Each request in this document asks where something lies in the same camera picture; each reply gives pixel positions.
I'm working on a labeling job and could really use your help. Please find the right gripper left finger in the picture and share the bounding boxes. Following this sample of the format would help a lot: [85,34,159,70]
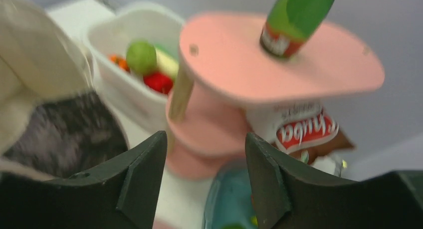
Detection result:
[0,131,167,229]

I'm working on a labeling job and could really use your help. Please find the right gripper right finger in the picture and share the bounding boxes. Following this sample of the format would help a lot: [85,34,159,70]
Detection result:
[245,133,423,229]

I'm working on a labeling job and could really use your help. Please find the red can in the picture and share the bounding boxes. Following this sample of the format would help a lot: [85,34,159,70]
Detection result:
[245,102,355,165]

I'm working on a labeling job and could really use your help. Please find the beige canvas tote bag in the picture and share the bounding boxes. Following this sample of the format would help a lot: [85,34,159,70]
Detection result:
[0,0,128,181]

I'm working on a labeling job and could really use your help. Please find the pink three-tier shelf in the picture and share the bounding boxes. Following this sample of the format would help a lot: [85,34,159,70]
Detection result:
[166,12,385,180]

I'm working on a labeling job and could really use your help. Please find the green glass bottle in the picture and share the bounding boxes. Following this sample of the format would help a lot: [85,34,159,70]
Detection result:
[260,0,335,58]

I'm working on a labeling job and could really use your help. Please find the teal plastic tray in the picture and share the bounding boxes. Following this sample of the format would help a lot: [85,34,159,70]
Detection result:
[202,151,348,229]

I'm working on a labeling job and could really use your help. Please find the white plastic tub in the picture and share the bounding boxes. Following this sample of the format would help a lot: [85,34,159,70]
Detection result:
[83,1,185,133]

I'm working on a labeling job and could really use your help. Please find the red bell pepper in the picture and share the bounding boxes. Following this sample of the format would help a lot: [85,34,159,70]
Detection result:
[143,72,174,95]

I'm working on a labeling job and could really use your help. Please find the small orange pumpkin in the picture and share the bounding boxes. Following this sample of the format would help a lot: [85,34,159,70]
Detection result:
[109,54,131,73]

